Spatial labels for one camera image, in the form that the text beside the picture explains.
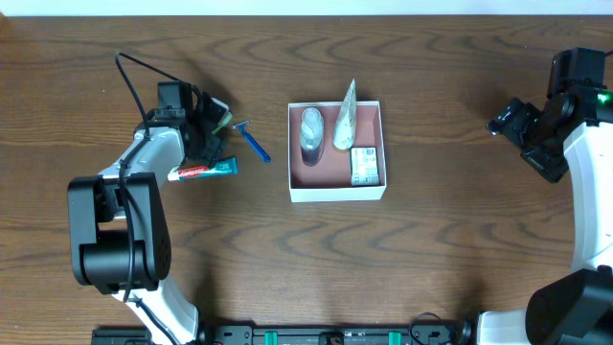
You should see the blue disposable razor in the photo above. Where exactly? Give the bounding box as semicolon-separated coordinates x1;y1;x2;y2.
232;121;271;163

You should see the white patterned cream tube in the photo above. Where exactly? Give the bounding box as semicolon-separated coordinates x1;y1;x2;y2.
332;80;357;150

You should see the Colgate toothpaste tube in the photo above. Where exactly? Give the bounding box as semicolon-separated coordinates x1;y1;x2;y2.
168;157;238;181

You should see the small green white box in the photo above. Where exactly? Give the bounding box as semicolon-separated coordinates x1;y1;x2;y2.
351;148;379;186

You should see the left black cable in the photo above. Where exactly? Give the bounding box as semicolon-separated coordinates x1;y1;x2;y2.
113;51;202;345

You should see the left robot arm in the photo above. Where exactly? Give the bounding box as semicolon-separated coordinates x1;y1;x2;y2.
67;94;232;344

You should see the clear bottle dark liquid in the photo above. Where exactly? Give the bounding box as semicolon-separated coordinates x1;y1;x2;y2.
300;107;325;167

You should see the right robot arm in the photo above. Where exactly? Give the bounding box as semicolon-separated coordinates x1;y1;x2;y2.
474;80;612;344

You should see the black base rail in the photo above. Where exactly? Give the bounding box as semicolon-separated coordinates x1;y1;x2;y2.
90;324;480;345

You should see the green white toothbrush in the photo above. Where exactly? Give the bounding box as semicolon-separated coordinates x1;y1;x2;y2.
212;111;233;134

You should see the white cardboard box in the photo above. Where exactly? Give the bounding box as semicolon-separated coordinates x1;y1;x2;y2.
287;101;387;202

